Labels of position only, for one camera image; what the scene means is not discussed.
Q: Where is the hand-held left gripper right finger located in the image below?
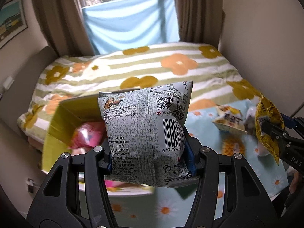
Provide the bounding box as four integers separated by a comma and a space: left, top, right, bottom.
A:
183, 133, 279, 228

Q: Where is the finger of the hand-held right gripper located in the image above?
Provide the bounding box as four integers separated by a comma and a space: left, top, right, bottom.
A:
261, 119, 291, 148
283, 115, 304, 138

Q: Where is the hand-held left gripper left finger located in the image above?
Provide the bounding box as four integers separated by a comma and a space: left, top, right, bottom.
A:
27, 147, 114, 228

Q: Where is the yellow foil snack packet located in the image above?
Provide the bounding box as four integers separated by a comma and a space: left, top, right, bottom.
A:
255, 91, 284, 165

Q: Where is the pink snack packet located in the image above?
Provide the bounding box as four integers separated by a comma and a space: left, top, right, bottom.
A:
69, 121, 107, 149

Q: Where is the grey speckled snack packet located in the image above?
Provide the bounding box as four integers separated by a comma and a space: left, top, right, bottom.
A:
98, 80, 201, 188

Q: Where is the beige snack packet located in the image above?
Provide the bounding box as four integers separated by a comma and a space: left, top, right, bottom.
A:
212, 106, 249, 135

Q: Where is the green cardboard box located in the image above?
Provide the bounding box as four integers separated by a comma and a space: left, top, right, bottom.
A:
43, 89, 155, 195

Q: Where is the person's right hand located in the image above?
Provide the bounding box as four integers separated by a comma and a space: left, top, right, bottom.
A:
288, 171, 302, 194

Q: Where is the blue daisy tablecloth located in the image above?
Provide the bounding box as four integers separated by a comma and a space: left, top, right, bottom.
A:
78, 98, 289, 221

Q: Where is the floral striped blanket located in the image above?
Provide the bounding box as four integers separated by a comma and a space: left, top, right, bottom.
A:
18, 41, 262, 152

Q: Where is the grey bed headboard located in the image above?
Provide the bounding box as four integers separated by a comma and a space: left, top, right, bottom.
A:
0, 45, 60, 129

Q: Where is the light blue cloth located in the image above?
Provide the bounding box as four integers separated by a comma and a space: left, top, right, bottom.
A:
82, 0, 180, 55

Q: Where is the framed picture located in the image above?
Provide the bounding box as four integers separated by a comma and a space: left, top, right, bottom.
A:
0, 0, 28, 49

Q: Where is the white wall socket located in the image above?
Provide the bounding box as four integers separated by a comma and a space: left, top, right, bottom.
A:
26, 178, 36, 193

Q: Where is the white switch box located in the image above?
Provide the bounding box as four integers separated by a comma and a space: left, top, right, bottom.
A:
3, 76, 14, 89

